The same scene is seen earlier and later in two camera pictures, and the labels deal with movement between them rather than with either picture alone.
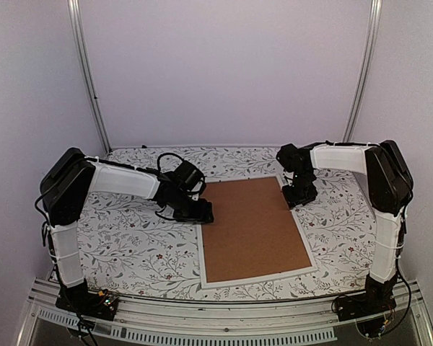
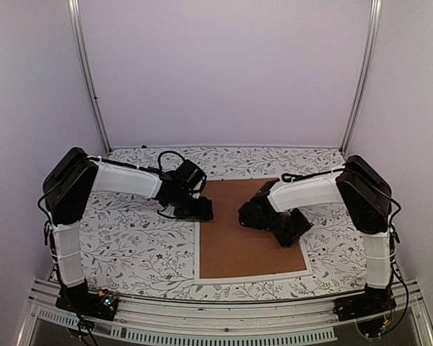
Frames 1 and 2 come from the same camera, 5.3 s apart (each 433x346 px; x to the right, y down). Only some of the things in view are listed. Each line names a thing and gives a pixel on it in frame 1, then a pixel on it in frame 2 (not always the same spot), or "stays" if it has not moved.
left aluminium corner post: [74, 9] stays
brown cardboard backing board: [252, 231] stays
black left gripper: [202, 215] stays
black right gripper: [309, 197] to [301, 228]
